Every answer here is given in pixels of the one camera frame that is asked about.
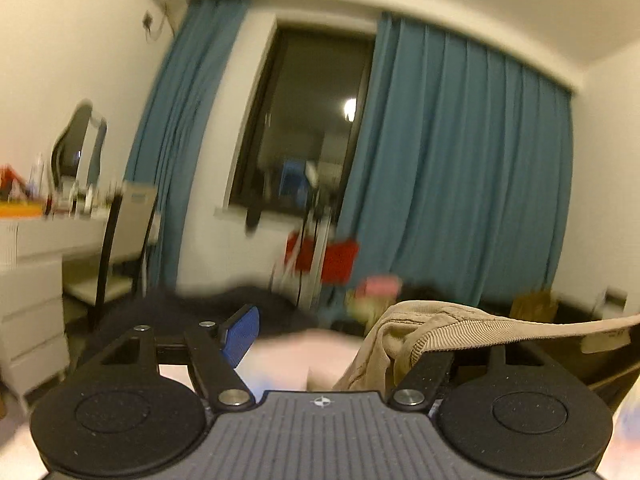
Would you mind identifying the white metal stand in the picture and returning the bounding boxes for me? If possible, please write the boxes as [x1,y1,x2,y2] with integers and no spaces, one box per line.
[270,160,336,311]

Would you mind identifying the white wall box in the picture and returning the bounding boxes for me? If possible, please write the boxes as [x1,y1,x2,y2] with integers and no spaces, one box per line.
[602,287,629,312]

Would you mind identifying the white dresser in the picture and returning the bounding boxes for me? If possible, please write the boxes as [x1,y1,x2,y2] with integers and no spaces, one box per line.
[0,210,121,401]

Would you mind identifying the wide blue curtain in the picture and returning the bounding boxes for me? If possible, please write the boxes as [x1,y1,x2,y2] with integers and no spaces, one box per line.
[340,12,576,306]

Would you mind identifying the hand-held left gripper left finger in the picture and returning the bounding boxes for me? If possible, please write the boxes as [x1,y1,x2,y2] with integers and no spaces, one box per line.
[75,304,261,411]

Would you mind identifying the black low furniture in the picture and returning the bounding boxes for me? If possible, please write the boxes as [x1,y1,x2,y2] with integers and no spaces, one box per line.
[475,294,608,326]

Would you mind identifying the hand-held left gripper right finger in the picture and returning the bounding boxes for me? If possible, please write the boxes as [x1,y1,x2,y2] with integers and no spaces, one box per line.
[390,342,571,411]

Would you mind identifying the pink cloth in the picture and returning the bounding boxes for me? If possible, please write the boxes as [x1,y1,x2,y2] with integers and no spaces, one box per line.
[357,275,403,298]

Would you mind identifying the dark window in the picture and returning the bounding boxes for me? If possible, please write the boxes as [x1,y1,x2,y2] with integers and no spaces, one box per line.
[227,25,378,221]

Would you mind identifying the black framed mirror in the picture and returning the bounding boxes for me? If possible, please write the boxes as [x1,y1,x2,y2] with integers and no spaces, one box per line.
[50,100,108,193]

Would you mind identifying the cardboard box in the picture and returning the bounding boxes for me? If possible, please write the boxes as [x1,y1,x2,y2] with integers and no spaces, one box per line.
[510,290,558,323]

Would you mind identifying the floral cloth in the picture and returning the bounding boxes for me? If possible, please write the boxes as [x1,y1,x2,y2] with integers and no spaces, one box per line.
[345,292,387,322]

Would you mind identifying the narrow blue curtain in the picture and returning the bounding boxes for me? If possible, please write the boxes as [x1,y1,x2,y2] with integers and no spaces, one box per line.
[122,0,251,291]

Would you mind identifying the bed with pale sheet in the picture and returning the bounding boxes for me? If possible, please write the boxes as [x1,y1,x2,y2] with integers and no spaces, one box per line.
[0,327,640,480]

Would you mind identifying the wall socket with cable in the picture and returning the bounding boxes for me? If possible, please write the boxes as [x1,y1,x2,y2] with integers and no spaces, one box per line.
[141,9,165,42]

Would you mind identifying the black framed chair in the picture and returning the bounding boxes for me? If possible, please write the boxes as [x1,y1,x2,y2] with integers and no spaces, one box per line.
[62,182,161,331]

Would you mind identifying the desk clutter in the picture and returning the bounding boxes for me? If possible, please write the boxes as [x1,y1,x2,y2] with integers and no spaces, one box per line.
[0,152,121,220]

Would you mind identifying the khaki pants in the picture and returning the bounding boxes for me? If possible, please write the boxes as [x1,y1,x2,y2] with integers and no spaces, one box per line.
[332,300,640,401]

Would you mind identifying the dark navy garment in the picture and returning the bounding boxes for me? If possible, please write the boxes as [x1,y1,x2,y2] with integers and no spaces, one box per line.
[82,285,321,361]

